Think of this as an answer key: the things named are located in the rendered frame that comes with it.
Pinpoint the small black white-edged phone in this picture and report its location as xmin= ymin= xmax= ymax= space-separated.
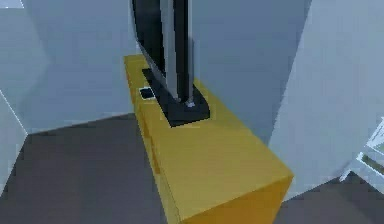
xmin=138 ymin=86 xmax=156 ymax=101

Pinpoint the black television set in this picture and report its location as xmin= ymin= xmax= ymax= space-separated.
xmin=130 ymin=0 xmax=211 ymax=128

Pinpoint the yellow television stand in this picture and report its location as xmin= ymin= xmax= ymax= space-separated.
xmin=123 ymin=54 xmax=295 ymax=224

